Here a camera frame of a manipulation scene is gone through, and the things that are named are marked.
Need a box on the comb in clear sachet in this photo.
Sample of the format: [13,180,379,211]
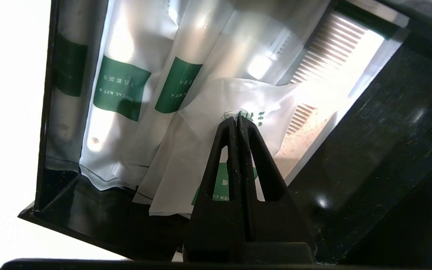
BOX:
[272,9,406,184]

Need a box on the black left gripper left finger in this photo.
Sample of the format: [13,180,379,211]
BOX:
[183,116,245,261]

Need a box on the dental kit packet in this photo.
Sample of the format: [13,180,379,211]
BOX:
[79,0,188,192]
[115,0,239,188]

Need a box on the white sachet green label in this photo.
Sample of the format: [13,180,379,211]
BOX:
[148,77,303,218]

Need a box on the frosted razor packet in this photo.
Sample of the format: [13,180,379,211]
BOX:
[133,0,333,205]

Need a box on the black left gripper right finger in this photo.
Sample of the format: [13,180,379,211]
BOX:
[240,116,317,263]

